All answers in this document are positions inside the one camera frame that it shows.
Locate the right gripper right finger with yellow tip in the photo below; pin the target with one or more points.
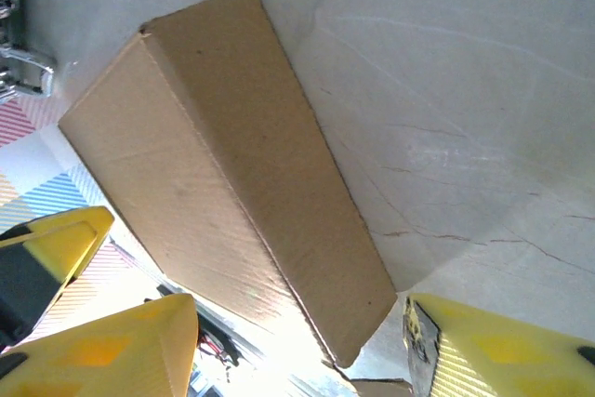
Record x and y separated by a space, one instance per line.
502 355

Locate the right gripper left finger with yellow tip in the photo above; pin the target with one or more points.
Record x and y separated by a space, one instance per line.
102 360

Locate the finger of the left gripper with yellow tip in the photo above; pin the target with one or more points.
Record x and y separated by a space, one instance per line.
42 267

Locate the brown cardboard box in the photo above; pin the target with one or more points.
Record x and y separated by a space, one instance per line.
232 160

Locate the black case with metal latches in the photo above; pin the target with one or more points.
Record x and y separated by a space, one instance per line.
28 58

